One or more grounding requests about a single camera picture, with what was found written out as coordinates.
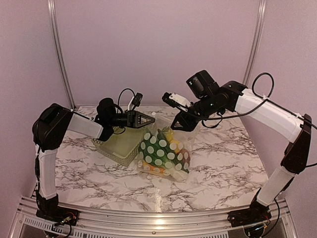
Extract brown red potato toy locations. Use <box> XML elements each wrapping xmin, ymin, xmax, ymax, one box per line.
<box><xmin>177</xmin><ymin>148</ymin><xmax>191</xmax><ymax>163</ymax></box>

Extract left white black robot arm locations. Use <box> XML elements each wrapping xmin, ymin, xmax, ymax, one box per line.
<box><xmin>32</xmin><ymin>98</ymin><xmax>155</xmax><ymax>222</ymax></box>

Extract wrist black camera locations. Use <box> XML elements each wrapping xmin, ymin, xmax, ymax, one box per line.
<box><xmin>186</xmin><ymin>70</ymin><xmax>219</xmax><ymax>99</ymax></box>
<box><xmin>95</xmin><ymin>98</ymin><xmax>123</xmax><ymax>122</ymax></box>

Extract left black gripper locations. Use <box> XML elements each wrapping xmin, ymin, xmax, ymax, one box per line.
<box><xmin>108</xmin><ymin>110</ymin><xmax>155</xmax><ymax>128</ymax></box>

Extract front aluminium rail base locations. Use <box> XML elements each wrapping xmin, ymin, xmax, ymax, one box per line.
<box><xmin>8</xmin><ymin>197</ymin><xmax>298</xmax><ymax>238</ymax></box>

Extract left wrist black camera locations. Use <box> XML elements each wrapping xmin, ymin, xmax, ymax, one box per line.
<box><xmin>95</xmin><ymin>98</ymin><xmax>123</xmax><ymax>122</ymax></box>

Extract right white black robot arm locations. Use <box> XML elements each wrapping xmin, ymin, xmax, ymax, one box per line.
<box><xmin>162</xmin><ymin>79</ymin><xmax>312</xmax><ymax>227</ymax></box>

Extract right aluminium frame post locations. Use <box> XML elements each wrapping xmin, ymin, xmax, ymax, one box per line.
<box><xmin>243</xmin><ymin>0</ymin><xmax>267</xmax><ymax>85</ymax></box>

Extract pale green perforated basket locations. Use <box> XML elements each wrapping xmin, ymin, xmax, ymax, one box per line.
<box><xmin>92</xmin><ymin>127</ymin><xmax>147</xmax><ymax>167</ymax></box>

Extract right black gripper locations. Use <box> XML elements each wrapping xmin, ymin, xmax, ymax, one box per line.
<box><xmin>171</xmin><ymin>94</ymin><xmax>218</xmax><ymax>131</ymax></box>

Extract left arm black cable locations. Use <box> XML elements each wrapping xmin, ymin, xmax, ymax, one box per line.
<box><xmin>116</xmin><ymin>88</ymin><xmax>137</xmax><ymax>112</ymax></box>

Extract clear zip top bag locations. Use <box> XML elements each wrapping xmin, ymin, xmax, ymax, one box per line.
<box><xmin>136</xmin><ymin>113</ymin><xmax>199</xmax><ymax>182</ymax></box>

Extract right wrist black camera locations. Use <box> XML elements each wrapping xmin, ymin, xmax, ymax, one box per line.
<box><xmin>186</xmin><ymin>70</ymin><xmax>219</xmax><ymax>99</ymax></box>

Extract yellow lemon toy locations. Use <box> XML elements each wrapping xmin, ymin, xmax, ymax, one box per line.
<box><xmin>165</xmin><ymin>132</ymin><xmax>179</xmax><ymax>150</ymax></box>

